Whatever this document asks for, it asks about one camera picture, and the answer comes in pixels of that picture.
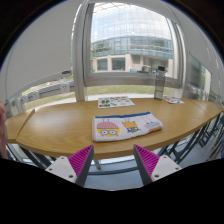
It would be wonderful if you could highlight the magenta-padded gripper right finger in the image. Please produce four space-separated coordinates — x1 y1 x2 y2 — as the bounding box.
133 144 183 187

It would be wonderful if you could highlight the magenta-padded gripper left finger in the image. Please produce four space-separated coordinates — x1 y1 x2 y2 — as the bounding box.
45 144 95 188

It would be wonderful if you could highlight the white cartoon-print towel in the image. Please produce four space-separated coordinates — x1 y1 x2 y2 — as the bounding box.
91 111 164 143

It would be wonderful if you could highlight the small colourful sticker sheet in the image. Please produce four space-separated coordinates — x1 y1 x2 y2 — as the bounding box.
162 95 185 105

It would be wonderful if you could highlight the person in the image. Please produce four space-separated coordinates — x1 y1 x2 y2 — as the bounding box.
0 99 8 160

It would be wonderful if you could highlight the large colourful sticker sheet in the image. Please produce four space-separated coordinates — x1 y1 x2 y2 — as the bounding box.
97 95 136 109

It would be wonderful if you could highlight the clear water bottle black cap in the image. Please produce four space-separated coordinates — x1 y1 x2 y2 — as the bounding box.
153 65 167 101

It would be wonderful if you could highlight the grey framed window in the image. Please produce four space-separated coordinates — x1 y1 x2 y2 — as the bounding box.
71 0 188 89

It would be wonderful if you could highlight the white wall trunking with sockets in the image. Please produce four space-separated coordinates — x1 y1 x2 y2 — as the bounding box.
4 79 76 116
184 83 224 103

